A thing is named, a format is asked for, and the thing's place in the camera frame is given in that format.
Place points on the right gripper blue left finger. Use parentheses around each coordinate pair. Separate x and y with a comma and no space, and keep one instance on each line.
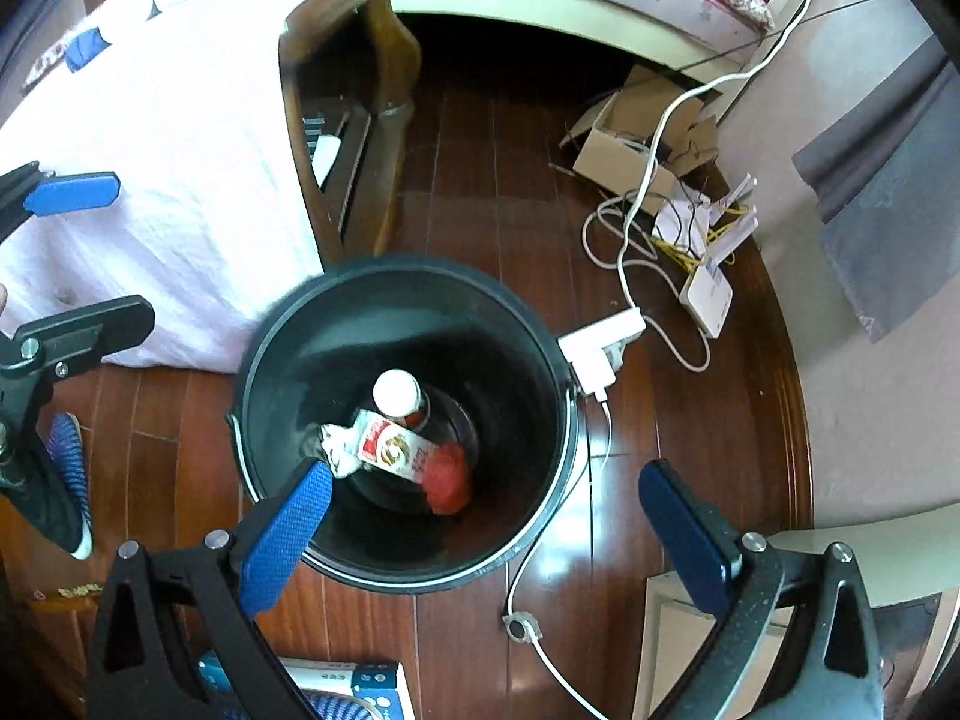
(272,538)

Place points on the grey hanging cloth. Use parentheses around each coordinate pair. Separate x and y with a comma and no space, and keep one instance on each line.
(886,180)

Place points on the white router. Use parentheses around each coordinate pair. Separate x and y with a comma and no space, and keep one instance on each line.
(707,293)

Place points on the pink tablecloth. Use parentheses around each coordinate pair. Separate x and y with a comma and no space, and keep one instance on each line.
(184,105)

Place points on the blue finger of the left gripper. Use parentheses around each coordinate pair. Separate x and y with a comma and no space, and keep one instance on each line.
(29,191)
(75,341)

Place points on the blue patterned shoe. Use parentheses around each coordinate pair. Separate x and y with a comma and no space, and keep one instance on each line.
(65,447)

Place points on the white blue box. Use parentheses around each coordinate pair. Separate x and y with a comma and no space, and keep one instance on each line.
(334,689)

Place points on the white power strip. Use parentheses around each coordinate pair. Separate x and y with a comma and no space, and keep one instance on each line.
(595,351)

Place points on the brown cardboard box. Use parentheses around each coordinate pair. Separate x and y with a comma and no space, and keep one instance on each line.
(611,143)

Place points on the red white crumpled wrapper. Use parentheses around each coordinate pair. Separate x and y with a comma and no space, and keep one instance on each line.
(375,441)

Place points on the black round trash bin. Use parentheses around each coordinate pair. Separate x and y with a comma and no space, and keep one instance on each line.
(440,402)

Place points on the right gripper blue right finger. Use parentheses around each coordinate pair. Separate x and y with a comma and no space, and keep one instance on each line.
(702,546)

